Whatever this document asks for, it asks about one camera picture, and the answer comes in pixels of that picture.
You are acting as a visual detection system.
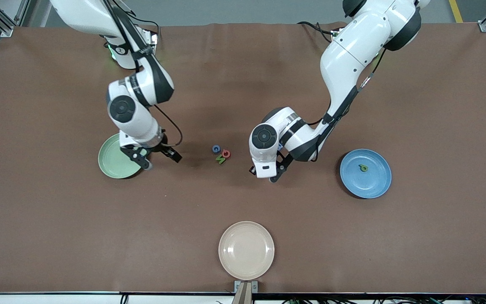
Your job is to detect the brown table mat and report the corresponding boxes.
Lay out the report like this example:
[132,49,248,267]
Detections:
[0,22,486,294]

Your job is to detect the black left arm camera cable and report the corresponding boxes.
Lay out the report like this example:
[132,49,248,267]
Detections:
[308,46,389,126]

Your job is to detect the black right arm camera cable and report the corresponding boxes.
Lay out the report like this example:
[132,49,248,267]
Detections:
[106,0,183,148]

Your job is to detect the beige plate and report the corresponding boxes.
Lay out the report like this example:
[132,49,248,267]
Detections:
[219,221,275,281]

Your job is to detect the black right arm base cable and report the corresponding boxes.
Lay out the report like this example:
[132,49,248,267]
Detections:
[133,18,161,43]

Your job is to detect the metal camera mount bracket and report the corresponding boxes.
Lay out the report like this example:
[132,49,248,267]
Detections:
[234,280,259,304]

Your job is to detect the blue plate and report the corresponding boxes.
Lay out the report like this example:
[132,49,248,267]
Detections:
[340,149,392,199]

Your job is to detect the black arm base cable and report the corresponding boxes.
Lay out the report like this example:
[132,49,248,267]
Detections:
[133,18,161,43]
[297,21,337,45]

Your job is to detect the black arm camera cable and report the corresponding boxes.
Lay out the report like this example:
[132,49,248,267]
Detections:
[106,0,183,148]
[308,46,389,126]

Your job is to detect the green plate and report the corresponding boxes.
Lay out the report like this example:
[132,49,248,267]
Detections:
[98,134,143,179]

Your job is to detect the black left arm base cable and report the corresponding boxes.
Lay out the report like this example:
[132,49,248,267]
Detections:
[297,21,337,45]

